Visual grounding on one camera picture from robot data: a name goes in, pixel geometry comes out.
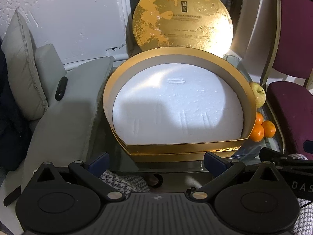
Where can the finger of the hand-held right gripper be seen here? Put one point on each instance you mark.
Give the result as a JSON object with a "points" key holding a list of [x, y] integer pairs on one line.
{"points": [[276, 157], [309, 146]]}

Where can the dark blue jacket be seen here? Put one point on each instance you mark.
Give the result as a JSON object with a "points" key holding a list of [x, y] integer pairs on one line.
{"points": [[12, 117]]}

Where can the purple upholstered chair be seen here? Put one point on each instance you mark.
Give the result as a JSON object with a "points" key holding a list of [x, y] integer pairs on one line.
{"points": [[293, 41]]}

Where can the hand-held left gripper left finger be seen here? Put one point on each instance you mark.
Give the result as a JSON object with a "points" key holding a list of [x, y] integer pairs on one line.
{"points": [[97, 163]]}

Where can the grey sofa armrest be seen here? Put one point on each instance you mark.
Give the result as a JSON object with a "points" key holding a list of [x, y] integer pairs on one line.
{"points": [[68, 117]]}

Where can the grey cushion block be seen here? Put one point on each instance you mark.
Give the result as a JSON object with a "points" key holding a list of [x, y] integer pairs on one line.
{"points": [[49, 63]]}

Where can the white foam insert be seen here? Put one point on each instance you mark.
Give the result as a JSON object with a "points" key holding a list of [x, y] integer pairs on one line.
{"points": [[178, 102]]}

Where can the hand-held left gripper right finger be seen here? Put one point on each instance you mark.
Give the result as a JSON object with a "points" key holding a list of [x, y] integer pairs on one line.
{"points": [[212, 163]]}

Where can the yellow-green apple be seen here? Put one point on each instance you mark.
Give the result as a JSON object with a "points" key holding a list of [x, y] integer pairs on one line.
{"points": [[258, 94]]}

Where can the glass desktop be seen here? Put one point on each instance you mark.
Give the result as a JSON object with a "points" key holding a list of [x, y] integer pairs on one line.
{"points": [[176, 167]]}

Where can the small orange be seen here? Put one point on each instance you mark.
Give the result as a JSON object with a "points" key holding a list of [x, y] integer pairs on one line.
{"points": [[259, 118], [257, 133], [269, 129]]}

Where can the grey pillow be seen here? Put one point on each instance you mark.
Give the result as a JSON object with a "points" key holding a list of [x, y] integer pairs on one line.
{"points": [[22, 66]]}

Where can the black oval remote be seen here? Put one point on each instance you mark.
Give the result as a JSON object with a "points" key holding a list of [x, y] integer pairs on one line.
{"points": [[61, 88]]}

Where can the gold round box lid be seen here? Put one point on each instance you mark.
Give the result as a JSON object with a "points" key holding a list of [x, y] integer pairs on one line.
{"points": [[181, 19]]}

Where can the gold round gift box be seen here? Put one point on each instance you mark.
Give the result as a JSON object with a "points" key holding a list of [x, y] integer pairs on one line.
{"points": [[185, 150]]}

